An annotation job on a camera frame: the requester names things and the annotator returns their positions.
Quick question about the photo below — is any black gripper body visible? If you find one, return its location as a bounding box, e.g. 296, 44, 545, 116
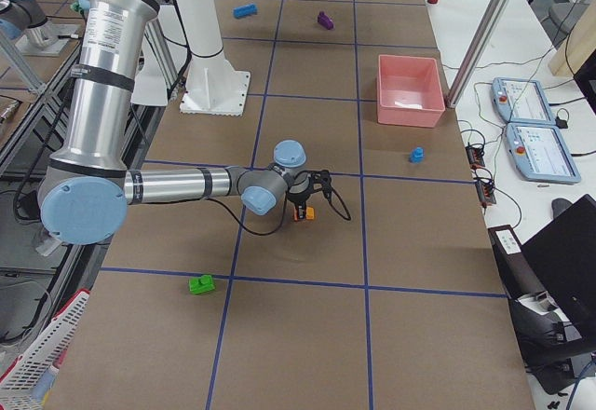
288, 171, 311, 206

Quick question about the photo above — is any orange block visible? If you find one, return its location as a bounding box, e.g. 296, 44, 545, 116
298, 207, 316, 221

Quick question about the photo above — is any small blue block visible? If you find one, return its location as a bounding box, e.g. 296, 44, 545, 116
409, 146, 425, 164

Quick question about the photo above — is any purple block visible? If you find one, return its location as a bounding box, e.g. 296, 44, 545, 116
317, 11, 334, 30

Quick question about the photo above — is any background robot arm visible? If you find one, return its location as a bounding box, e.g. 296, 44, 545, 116
1, 0, 58, 48

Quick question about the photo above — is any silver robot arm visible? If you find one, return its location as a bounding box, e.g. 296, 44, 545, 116
38, 0, 311, 245

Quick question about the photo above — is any pink plastic box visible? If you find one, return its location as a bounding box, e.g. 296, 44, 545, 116
377, 54, 445, 128

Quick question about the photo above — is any green block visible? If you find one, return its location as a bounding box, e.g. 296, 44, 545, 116
188, 274, 216, 295

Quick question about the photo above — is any long blue block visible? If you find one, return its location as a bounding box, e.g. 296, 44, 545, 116
233, 3, 258, 19

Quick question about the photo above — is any upper teach pendant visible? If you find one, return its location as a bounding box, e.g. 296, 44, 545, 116
492, 77, 555, 124

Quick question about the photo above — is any teach pendant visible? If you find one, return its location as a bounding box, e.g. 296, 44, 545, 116
506, 122, 581, 185
492, 77, 555, 124

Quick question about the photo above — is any lower teach pendant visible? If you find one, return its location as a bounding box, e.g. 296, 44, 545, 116
506, 122, 581, 185

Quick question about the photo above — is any black laptop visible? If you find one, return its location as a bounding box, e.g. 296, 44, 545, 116
522, 194, 595, 335

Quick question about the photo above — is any white plastic basket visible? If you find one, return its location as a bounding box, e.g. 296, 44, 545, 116
1, 289, 90, 409

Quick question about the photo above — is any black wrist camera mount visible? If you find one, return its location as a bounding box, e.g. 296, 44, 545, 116
307, 170, 333, 201

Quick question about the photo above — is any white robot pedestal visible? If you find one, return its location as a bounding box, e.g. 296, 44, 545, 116
131, 0, 251, 116

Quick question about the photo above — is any aluminium frame post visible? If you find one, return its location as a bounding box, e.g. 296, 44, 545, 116
445, 0, 509, 109

